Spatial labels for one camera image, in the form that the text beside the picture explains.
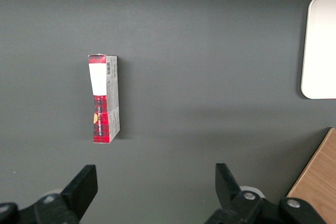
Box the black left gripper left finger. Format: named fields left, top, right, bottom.
left=0, top=165, right=99, bottom=224

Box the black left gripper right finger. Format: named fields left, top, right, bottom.
left=204, top=163, right=328, bottom=224

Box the white rectangular tray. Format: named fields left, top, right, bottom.
left=300, top=0, right=336, bottom=100

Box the red plaid shortbread box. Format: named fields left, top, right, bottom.
left=87, top=54, right=121, bottom=144

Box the wooden two-drawer cabinet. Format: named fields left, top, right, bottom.
left=286, top=127, right=336, bottom=224

